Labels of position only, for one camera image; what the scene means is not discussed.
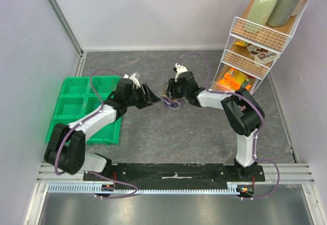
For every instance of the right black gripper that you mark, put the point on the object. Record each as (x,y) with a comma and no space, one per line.
(172,89)

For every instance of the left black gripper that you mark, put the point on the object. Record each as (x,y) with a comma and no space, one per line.
(148,98)

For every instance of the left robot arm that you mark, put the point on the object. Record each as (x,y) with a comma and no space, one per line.
(66,149)

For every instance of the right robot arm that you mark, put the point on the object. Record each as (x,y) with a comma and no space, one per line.
(244,115)

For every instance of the orange snack box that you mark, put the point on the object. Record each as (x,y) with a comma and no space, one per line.
(234,80)

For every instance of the yellow snack bag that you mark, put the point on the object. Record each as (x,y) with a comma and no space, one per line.
(242,43)

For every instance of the green compartment bin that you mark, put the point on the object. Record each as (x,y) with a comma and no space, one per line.
(77,99)

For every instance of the chobani yogurt pack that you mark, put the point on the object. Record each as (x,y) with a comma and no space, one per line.
(261,55)

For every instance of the light green spray bottle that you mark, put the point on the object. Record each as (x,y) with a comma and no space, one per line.
(259,14)

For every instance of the dark green bottle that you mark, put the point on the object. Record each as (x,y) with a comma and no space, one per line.
(282,12)

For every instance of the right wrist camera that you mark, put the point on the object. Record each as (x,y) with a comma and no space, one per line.
(178,69)

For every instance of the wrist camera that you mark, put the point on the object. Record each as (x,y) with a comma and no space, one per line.
(178,69)
(135,78)

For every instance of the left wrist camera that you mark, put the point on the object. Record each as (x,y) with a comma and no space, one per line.
(135,78)

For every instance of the white wire shelf rack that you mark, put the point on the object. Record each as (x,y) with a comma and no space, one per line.
(245,38)

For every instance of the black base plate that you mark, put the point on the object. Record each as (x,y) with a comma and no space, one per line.
(181,176)

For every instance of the aluminium rail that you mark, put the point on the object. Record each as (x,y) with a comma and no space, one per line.
(84,182)

